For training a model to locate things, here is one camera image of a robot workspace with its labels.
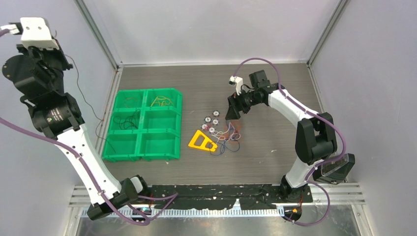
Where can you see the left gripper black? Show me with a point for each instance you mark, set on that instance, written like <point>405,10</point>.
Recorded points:
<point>33,51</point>

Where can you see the poker chip left upper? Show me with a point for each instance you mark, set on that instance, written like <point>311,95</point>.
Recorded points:
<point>208,120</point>

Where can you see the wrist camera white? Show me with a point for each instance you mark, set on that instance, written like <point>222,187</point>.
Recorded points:
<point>237,82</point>
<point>36,33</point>

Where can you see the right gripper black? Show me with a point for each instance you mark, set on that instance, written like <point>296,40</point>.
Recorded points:
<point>235,104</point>

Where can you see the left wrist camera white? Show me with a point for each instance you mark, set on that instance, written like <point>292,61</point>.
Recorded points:
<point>36,33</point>

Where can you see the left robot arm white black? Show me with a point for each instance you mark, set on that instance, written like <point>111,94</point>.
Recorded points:
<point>58,120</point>

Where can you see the yellow triangular plastic piece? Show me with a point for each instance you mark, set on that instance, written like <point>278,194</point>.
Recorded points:
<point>201,141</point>

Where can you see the green compartment tray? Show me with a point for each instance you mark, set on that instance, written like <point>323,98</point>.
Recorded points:
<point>144,124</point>

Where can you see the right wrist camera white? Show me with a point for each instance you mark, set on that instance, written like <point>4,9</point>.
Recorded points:
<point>237,82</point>

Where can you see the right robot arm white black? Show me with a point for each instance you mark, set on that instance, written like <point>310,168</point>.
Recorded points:
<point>315,136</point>

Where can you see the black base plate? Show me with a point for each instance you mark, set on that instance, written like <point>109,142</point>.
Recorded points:
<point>194,196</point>

